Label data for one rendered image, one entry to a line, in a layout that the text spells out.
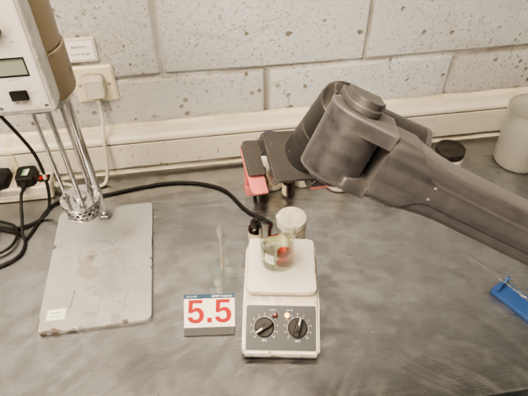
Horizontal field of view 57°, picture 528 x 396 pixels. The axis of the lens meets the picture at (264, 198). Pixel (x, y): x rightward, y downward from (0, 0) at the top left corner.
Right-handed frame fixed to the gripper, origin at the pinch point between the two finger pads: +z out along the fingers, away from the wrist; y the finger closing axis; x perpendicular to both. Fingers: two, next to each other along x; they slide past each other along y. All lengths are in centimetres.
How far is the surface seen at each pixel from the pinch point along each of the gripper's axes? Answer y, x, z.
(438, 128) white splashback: 61, 23, 28
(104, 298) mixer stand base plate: -22.2, -2.4, 38.6
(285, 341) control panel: 4.1, -18.4, 22.4
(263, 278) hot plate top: 2.9, -7.5, 22.0
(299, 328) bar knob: 6.0, -17.1, 19.7
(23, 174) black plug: -35, 30, 51
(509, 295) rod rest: 47, -20, 15
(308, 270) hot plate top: 10.6, -8.0, 20.1
